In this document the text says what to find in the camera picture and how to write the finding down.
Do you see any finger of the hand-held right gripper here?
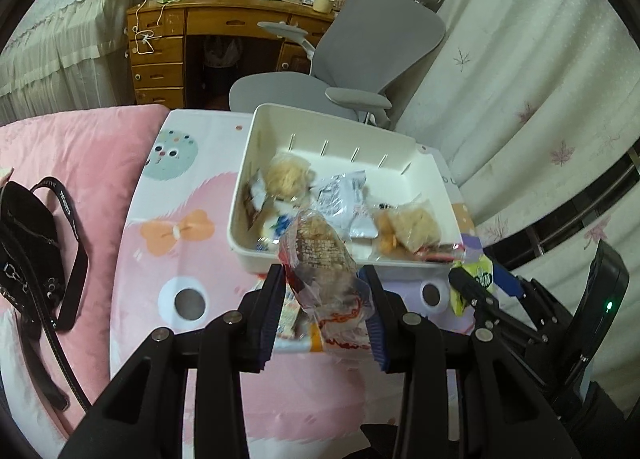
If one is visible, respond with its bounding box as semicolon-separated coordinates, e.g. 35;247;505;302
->
484;259;576;335
447;269;548;355

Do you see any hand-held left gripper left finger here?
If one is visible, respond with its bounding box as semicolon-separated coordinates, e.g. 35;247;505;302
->
57;263;287;459

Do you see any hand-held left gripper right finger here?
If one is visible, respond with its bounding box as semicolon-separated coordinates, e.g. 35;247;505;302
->
357;264;583;459

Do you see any green snack packet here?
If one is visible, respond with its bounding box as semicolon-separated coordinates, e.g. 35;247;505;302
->
449;259;496;316

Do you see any thin red snack packet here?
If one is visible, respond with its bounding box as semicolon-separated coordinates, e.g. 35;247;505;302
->
415;243;468;265

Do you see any clear red pastry packet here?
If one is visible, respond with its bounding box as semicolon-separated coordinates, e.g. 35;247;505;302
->
277;209;376;362

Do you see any blueberry print snack packet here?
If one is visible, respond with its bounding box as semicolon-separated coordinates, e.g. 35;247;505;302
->
255;211;297;252

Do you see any orange bun packet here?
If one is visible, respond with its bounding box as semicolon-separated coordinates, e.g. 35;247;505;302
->
372;209;401;255

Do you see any brown snack packet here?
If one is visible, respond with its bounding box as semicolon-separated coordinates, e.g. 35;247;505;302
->
242;169;268;227

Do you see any white grey snack packet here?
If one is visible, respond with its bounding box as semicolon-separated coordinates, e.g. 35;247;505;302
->
316;171;381;240

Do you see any round pale pastry packet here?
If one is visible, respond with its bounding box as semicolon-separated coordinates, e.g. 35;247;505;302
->
262;153;316;202

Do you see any white plastic storage bin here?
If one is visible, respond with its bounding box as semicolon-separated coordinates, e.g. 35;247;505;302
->
227;103;463;276

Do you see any small brown white snack box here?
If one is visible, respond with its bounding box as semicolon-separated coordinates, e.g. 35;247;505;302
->
277;284;301;340

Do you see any orange snack packet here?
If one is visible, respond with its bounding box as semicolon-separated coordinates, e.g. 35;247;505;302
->
300;319;326;355

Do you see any cartoon printed tablecloth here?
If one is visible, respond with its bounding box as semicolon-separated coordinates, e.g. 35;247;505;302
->
107;109;481;459

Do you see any white leaf print curtain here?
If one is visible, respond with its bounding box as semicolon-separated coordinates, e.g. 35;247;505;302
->
370;0;640;250

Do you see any pink blanket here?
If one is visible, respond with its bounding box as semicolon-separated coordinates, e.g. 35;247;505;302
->
0;104;171;445

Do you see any black handbag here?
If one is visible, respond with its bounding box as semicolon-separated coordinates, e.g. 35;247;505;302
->
0;176;93;412

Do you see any grey office chair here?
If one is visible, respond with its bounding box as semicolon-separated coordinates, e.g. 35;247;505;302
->
229;0;456;130

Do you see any wooden desk with hutch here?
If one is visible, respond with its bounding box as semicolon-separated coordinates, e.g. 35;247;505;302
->
125;0;391;110

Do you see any translucent plastic bag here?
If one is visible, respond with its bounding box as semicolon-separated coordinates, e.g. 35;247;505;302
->
204;36;244;68

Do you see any white ruffled bed cover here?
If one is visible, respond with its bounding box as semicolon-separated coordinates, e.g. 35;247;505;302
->
0;0;151;127

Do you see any white charging cable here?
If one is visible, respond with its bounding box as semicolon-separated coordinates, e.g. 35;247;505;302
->
131;0;166;57

